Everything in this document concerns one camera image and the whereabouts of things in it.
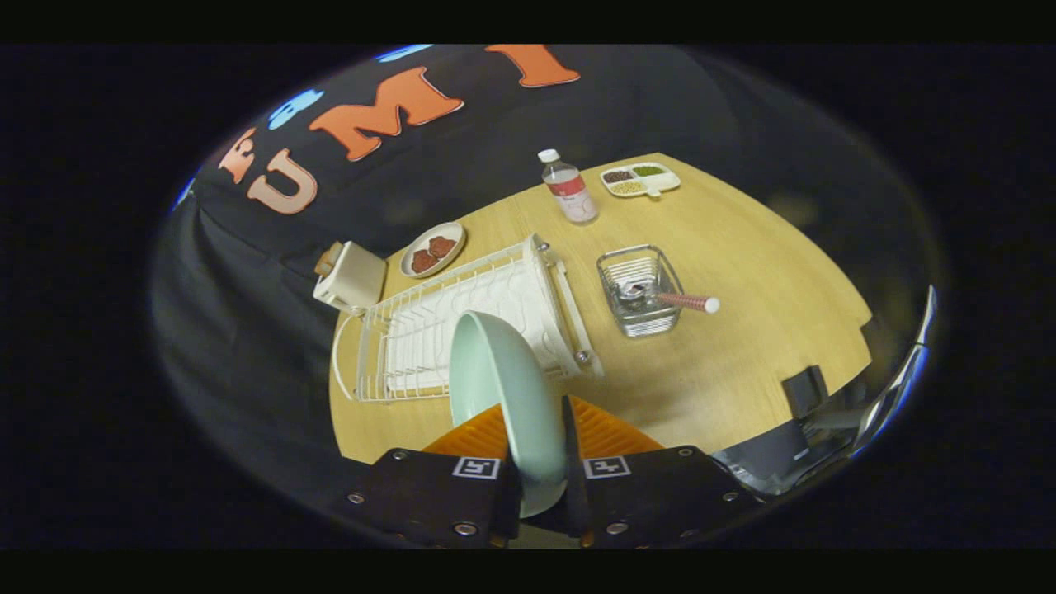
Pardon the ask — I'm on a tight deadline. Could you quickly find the white wire dish rack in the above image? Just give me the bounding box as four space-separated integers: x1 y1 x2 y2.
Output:
332 233 605 403

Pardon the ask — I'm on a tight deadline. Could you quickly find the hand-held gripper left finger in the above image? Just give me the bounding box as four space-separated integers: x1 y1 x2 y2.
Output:
342 404 522 549

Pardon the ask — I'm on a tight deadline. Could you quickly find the metal wire basket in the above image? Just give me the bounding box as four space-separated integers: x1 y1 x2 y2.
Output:
596 244 686 338

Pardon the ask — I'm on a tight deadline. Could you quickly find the pink handled spoon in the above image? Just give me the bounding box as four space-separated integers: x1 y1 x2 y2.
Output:
620 279 721 315

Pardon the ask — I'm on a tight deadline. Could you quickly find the light green plate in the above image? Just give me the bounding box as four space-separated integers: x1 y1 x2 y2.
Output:
449 310 570 519

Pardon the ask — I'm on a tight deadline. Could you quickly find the beige plate with patties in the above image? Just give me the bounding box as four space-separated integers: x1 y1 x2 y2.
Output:
400 221 468 279

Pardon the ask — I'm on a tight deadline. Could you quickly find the clear bottle with red label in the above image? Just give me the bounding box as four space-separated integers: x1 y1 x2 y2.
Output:
538 148 600 225

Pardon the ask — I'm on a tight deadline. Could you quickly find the black table clamp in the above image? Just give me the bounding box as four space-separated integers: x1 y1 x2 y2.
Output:
782 365 830 419

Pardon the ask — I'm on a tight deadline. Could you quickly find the white toaster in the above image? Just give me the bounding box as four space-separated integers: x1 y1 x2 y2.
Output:
313 240 389 313

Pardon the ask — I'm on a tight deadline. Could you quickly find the white divided dish with beans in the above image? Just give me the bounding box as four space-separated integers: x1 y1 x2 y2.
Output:
600 162 682 199

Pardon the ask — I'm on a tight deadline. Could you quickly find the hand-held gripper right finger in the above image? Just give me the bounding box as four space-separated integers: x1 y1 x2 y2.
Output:
563 395 764 549

